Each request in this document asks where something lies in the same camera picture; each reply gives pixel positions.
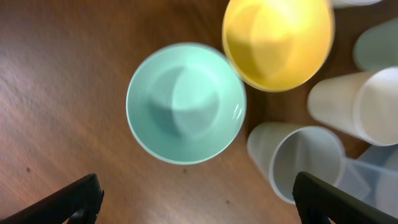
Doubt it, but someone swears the grey cup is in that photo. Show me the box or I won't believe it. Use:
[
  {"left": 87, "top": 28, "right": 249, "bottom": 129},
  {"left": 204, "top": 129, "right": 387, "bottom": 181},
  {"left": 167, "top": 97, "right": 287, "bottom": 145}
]
[{"left": 247, "top": 122, "right": 346, "bottom": 204}]

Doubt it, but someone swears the mint green cup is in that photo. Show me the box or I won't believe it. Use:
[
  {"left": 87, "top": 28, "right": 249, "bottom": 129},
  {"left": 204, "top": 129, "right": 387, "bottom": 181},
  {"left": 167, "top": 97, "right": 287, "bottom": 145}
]
[{"left": 353, "top": 18, "right": 397, "bottom": 70}]

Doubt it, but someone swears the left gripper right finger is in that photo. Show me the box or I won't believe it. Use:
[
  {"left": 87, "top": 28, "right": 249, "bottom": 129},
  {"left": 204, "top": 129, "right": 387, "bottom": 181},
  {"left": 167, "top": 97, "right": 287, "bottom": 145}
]
[{"left": 292, "top": 172, "right": 397, "bottom": 224}]

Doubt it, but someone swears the cream white cup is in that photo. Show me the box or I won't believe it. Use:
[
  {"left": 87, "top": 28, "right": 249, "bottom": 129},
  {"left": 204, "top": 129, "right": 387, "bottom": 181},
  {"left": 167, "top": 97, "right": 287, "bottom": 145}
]
[{"left": 307, "top": 67, "right": 397, "bottom": 146}]

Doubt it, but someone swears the clear plastic storage container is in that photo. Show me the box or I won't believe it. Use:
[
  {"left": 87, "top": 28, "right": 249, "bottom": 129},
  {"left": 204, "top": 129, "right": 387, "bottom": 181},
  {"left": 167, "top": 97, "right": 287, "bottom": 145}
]
[{"left": 337, "top": 145, "right": 397, "bottom": 218}]

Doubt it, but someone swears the white small bowl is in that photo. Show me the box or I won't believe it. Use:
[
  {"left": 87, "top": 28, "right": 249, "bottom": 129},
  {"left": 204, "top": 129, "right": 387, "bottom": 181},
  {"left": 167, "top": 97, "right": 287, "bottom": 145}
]
[{"left": 329, "top": 0, "right": 382, "bottom": 9}]

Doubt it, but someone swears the yellow small bowl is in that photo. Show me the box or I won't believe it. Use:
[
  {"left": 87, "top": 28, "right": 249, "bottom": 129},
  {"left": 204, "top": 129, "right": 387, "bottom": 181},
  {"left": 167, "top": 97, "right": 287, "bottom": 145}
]
[{"left": 222, "top": 0, "right": 335, "bottom": 92}]

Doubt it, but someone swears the mint green small bowl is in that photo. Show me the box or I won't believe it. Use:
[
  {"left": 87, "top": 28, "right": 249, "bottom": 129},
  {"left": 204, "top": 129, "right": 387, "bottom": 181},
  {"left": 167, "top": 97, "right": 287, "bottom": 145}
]
[{"left": 126, "top": 42, "right": 247, "bottom": 165}]

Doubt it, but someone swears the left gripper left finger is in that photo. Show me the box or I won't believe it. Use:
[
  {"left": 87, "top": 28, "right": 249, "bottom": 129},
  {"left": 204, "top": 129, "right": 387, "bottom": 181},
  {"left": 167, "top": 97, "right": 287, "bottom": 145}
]
[{"left": 1, "top": 173, "right": 104, "bottom": 224}]

